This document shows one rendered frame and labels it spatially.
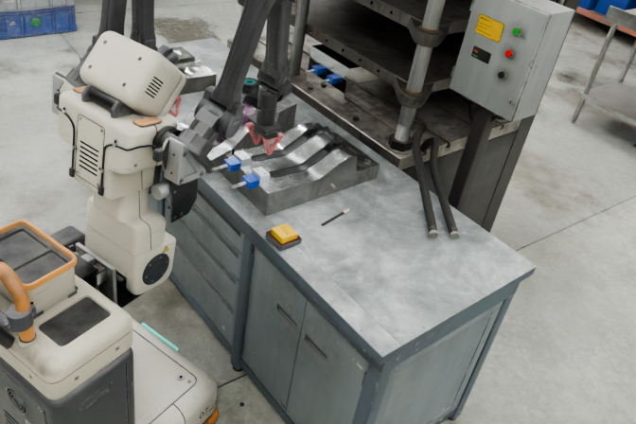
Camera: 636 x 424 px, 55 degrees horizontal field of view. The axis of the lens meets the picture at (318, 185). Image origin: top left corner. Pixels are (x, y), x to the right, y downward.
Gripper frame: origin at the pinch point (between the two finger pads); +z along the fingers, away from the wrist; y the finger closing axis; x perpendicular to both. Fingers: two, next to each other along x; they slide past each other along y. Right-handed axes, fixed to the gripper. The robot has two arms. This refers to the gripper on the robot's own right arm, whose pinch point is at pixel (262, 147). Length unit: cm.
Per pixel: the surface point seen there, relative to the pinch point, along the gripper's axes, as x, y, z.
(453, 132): -108, 5, 24
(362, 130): -70, 24, 24
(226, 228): 3.4, 12.1, 39.9
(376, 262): -14, -43, 21
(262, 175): 0.6, -2.0, 9.3
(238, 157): 1.5, 11.1, 9.7
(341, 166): -27.8, -8.1, 10.6
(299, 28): -75, 79, 0
